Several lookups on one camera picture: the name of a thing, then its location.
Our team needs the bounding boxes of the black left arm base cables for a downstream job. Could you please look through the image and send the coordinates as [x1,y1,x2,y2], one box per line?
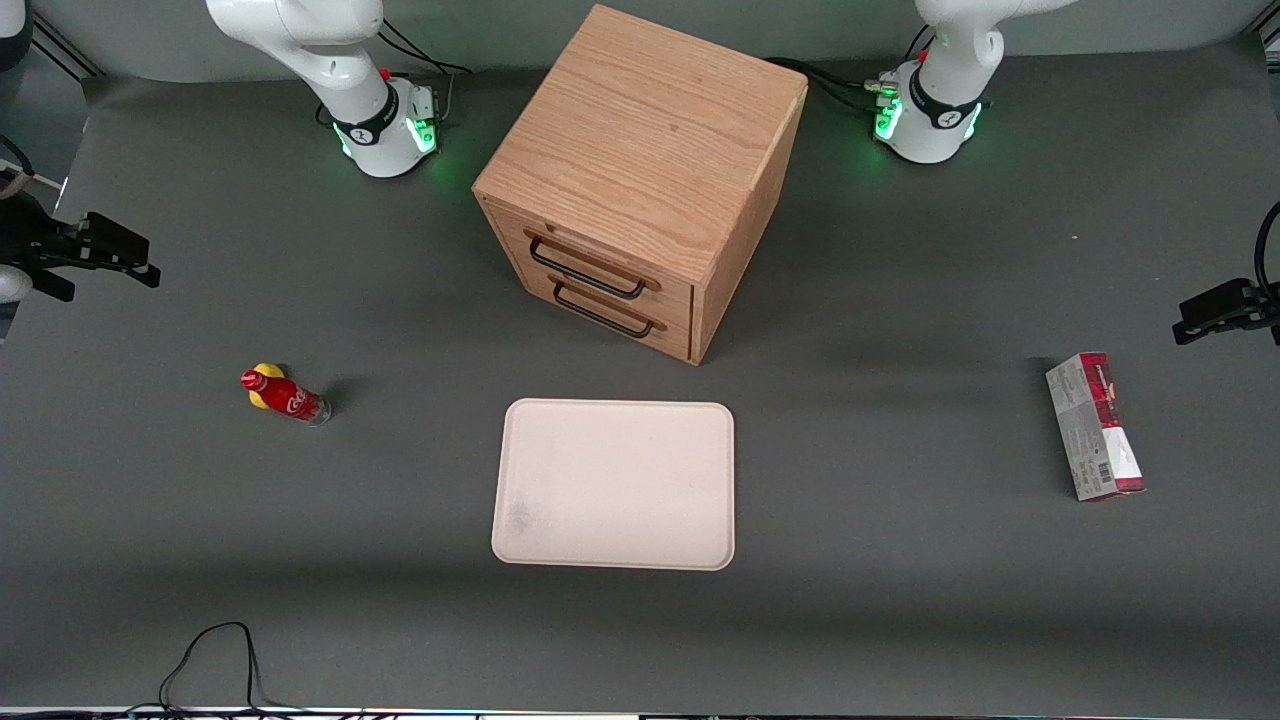
[765,28,933,113]

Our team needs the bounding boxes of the oak wooden drawer cabinet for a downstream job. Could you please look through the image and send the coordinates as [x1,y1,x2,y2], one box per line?
[472,3,809,367]

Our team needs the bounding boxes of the black metal drawer handle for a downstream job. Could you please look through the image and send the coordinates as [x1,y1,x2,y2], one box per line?
[552,282,657,339]
[528,235,649,301]

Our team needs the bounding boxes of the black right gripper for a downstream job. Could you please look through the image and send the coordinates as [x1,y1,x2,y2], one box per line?
[0,190,162,303]

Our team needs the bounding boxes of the black right arm base cables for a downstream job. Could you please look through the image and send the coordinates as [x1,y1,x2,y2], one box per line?
[378,18,473,126]

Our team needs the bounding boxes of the thin black looped cable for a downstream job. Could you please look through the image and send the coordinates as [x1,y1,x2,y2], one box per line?
[128,621,301,717]

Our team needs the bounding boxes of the black arm base cables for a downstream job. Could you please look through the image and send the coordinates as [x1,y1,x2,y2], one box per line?
[378,18,473,126]
[765,28,933,113]

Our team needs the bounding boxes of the red coke bottle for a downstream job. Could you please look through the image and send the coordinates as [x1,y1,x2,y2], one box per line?
[241,368,332,428]

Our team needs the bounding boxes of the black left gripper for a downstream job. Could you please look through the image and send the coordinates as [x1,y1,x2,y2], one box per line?
[1172,279,1280,347]

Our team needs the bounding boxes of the cream plastic tray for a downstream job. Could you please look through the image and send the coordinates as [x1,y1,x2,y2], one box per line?
[491,398,736,572]

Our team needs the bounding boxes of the wooden drawer front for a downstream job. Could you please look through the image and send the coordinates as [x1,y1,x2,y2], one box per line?
[490,205,697,323]
[520,268,694,362]

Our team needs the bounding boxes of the grey and red carton box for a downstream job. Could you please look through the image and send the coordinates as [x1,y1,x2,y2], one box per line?
[1045,352,1147,503]

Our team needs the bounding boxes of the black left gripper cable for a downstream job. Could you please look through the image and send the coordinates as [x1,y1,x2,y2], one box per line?
[1254,200,1280,301]

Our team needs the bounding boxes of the small yellow round object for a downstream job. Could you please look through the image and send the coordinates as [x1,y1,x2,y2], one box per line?
[249,363,286,413]

